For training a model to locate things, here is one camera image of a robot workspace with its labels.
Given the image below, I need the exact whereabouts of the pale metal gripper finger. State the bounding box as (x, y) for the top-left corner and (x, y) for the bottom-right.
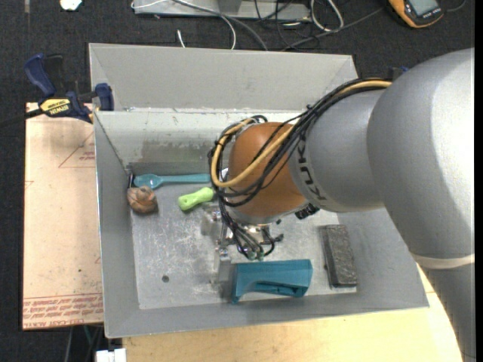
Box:
(200, 208), (223, 238)
(217, 247), (233, 292)

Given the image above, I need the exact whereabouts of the grey metal bin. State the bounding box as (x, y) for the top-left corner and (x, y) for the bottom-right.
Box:
(88, 42), (430, 339)

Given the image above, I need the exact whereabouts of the teal plastic spray bottle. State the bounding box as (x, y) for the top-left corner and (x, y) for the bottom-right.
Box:
(230, 259), (314, 305)

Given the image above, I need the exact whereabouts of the teal plastic spoon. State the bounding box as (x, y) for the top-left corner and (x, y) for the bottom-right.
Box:
(132, 173), (212, 189)

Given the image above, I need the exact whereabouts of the brown snail shell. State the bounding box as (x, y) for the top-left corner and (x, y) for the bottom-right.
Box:
(126, 186), (159, 215)

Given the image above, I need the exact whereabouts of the dark green flat block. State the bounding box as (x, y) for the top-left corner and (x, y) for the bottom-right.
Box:
(320, 224), (358, 289)

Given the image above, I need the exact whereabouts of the brown cardboard board, red print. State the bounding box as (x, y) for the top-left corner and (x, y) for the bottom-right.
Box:
(22, 101), (105, 332)

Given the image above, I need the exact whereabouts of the light green plastic handle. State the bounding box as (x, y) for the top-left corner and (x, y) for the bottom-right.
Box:
(177, 186), (217, 213)

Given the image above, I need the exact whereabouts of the black cylinder on white bracket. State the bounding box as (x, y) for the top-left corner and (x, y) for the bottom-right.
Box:
(294, 203), (321, 220)

